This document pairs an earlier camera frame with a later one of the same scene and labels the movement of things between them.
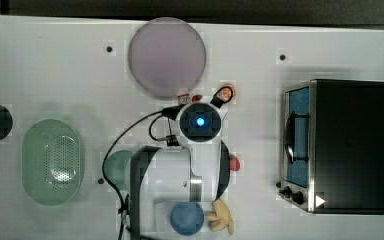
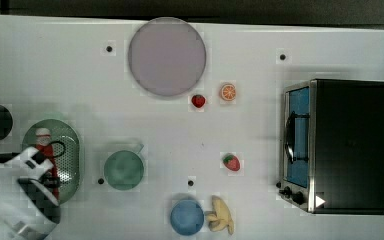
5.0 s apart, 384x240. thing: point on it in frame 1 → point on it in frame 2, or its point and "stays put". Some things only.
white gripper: (201, 123) → (27, 166)
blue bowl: (187, 218) stays put
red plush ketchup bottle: (184, 99) → (45, 147)
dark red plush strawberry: (196, 98) stays put
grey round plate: (167, 57) stays put
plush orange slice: (228, 92) stays put
